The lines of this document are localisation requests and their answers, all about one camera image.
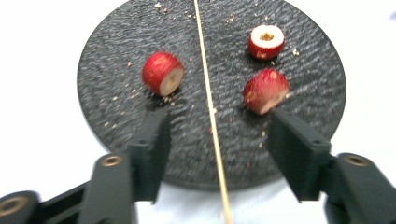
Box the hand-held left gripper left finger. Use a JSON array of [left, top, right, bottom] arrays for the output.
[[127, 110, 173, 205]]

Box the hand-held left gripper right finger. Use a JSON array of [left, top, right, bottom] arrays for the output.
[[268, 107, 333, 203]]

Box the red hawthorn piece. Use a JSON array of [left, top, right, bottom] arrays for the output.
[[141, 50, 185, 97], [242, 68, 290, 117], [247, 24, 286, 61]]

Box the thin wooden skewer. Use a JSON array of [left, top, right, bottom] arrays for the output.
[[192, 0, 233, 224]]

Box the black round plate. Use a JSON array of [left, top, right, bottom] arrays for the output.
[[76, 0, 347, 191]]

